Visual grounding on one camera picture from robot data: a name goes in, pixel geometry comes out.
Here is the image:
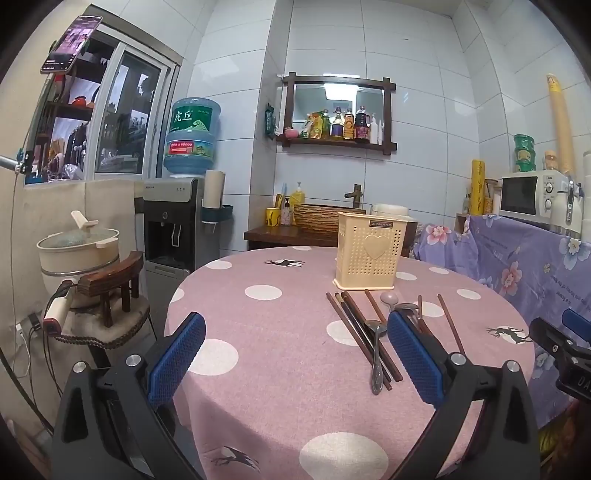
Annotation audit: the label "dark brown chopstick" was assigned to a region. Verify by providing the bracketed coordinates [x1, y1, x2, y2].
[342, 292, 403, 382]

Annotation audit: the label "metal spoon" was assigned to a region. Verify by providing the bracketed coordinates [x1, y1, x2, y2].
[394, 302, 420, 322]
[366, 320, 387, 395]

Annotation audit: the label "pink plastic spoon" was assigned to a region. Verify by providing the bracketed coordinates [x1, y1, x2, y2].
[381, 290, 399, 312]

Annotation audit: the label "reddish wooden chopstick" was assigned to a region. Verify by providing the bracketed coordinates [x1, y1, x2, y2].
[363, 289, 387, 325]

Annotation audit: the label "black gold-tipped chopstick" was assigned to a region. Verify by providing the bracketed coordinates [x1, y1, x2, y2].
[334, 292, 402, 390]

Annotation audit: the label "brown wooden chopstick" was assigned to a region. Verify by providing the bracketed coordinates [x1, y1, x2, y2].
[325, 293, 392, 395]

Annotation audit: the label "purple floral cloth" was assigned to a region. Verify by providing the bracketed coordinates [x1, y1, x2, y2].
[413, 215, 590, 424]

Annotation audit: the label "white microwave oven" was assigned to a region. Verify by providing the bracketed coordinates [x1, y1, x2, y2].
[500, 170, 568, 225]

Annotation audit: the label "small wooden stool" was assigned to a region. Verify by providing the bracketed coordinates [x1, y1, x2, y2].
[76, 251, 143, 328]

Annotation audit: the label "yellow wrap roll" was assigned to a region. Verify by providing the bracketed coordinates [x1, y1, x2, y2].
[469, 159, 485, 216]

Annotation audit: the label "cream cooking pot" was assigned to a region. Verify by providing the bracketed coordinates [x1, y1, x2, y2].
[36, 210, 119, 277]

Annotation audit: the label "green stacked containers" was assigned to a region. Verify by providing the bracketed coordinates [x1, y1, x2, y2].
[514, 134, 536, 172]

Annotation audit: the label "pink polka dot tablecloth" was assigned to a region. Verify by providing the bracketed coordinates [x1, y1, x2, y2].
[164, 246, 537, 480]

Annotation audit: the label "water dispenser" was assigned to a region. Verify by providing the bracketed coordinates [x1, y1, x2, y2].
[143, 177, 219, 278]

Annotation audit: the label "beige plastic utensil holder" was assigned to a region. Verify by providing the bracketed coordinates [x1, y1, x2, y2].
[334, 213, 409, 291]

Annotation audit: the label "rice cooker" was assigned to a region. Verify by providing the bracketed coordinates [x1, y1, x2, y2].
[370, 203, 409, 218]

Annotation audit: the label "bronze faucet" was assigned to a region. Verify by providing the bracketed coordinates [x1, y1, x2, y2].
[344, 184, 363, 209]

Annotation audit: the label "dark wooden counter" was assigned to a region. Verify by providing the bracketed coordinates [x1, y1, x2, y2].
[243, 223, 419, 258]

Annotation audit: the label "woven basin sink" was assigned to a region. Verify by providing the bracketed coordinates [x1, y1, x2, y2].
[294, 203, 366, 236]

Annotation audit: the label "yellow mug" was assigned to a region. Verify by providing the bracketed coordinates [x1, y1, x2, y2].
[266, 207, 281, 227]

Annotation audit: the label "yellow soap bottle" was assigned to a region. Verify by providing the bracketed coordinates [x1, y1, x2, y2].
[290, 182, 305, 208]

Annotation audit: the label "blue water jug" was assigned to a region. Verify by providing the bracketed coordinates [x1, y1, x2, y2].
[163, 97, 221, 176]

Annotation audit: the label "wooden wall shelf mirror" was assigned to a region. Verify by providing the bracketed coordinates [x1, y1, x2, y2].
[276, 72, 398, 156]

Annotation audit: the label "smartphone on mount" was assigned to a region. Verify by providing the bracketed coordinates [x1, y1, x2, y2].
[40, 15, 103, 75]

